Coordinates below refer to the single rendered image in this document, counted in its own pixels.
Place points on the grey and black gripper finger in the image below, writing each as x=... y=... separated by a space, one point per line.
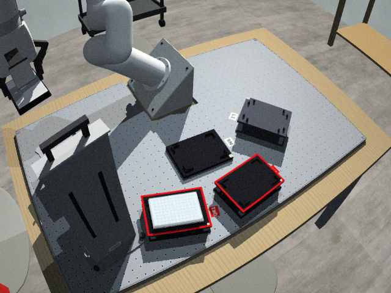
x=4 y=88
x=40 y=56

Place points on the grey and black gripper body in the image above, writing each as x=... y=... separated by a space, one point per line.
x=21 y=39

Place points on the white microplate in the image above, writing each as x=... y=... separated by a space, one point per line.
x=175 y=210

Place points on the dark grey rectangular nest with corner posts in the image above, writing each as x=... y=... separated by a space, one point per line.
x=264 y=121

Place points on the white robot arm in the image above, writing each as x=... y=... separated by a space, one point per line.
x=113 y=47

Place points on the black rectangular nest with red border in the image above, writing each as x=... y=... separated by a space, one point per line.
x=248 y=185
x=181 y=230

